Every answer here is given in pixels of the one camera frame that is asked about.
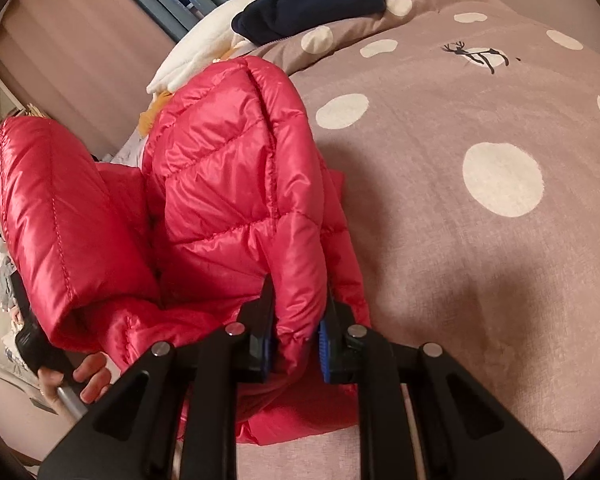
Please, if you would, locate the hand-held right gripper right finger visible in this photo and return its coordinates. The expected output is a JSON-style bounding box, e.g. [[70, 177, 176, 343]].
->
[[317, 292, 566, 480]]

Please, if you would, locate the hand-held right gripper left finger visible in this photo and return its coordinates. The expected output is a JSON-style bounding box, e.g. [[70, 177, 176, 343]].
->
[[37, 275, 276, 480]]

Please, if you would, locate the pink-red down jacket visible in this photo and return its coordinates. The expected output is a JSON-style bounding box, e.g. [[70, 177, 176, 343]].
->
[[0, 55, 373, 446]]

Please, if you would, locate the person's left hand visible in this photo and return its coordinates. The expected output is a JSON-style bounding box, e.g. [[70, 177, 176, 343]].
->
[[37, 351, 113, 418]]

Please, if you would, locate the grey white cloth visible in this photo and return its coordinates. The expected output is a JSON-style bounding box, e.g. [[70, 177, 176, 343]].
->
[[0, 337, 51, 406]]

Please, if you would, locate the polka dot blanket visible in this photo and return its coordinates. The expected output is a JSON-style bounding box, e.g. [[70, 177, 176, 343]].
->
[[240, 0, 600, 480]]

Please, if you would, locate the grey duvet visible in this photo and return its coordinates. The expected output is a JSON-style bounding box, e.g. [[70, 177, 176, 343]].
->
[[111, 135, 148, 167]]

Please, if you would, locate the white shelf unit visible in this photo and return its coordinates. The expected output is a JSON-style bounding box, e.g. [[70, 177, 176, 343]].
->
[[0, 57, 28, 128]]

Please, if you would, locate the mustard yellow garment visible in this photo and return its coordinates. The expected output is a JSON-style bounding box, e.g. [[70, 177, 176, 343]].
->
[[139, 91, 173, 136]]

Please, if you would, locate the pink curtain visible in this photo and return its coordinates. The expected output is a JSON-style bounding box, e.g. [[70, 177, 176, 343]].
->
[[0, 0, 231, 171]]

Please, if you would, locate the white fleece garment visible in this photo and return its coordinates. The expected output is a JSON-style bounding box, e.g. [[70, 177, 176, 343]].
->
[[146, 0, 253, 95]]

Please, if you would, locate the navy garment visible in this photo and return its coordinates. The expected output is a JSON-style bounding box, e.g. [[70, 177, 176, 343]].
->
[[231, 0, 387, 45]]

